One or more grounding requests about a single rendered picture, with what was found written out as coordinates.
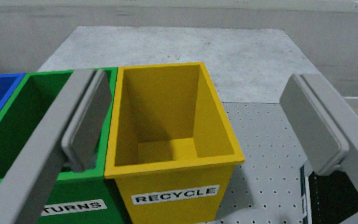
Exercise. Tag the white well plate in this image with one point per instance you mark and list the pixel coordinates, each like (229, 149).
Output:
(93, 161)

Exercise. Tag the grey perforated base plate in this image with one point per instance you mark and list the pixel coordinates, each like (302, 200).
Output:
(266, 189)

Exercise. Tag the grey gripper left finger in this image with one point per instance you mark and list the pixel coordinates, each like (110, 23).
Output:
(66, 137)

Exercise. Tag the yellow recycle bin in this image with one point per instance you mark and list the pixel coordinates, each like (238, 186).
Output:
(167, 123)

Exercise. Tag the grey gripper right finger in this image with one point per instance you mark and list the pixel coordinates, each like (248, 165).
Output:
(324, 125)

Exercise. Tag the green open-top bin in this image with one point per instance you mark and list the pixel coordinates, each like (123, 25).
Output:
(76, 198)

